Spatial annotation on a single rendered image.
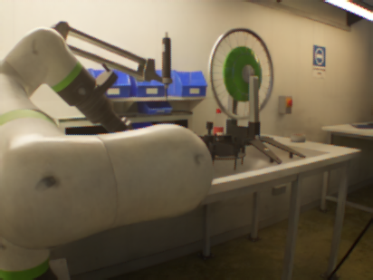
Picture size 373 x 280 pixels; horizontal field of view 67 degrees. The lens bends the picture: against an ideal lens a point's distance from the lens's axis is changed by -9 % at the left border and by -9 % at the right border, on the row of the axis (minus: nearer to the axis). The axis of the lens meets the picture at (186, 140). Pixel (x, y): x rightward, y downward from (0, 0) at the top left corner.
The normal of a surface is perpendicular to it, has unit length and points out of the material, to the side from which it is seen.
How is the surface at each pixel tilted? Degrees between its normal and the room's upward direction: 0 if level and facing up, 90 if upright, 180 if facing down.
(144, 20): 90
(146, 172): 68
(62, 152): 40
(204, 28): 90
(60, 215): 94
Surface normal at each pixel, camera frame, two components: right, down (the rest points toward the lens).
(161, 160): 0.51, -0.33
